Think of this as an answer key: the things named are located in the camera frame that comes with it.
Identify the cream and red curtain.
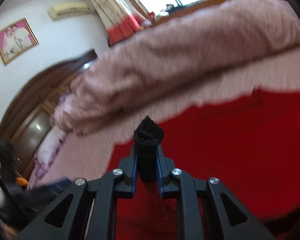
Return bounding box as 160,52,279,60
86,0,150,47

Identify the dark wooden headboard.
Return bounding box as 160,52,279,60
0,49,98,179

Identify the pink quilt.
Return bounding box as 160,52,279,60
54,0,300,137

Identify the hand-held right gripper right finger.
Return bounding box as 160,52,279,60
156,145,275,240

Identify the black knitted small cloth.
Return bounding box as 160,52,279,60
132,116,165,182

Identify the white purple floral pillow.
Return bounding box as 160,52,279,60
35,125,68,171

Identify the pink floral bedsheet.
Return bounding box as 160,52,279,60
27,52,300,193

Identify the gold framed wall picture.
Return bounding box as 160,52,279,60
0,17,40,66

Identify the cream wall air conditioner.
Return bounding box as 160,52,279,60
47,1,93,21

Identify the red knitted sweater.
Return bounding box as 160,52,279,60
106,87,300,240

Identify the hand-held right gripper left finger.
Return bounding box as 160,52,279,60
15,144,138,240

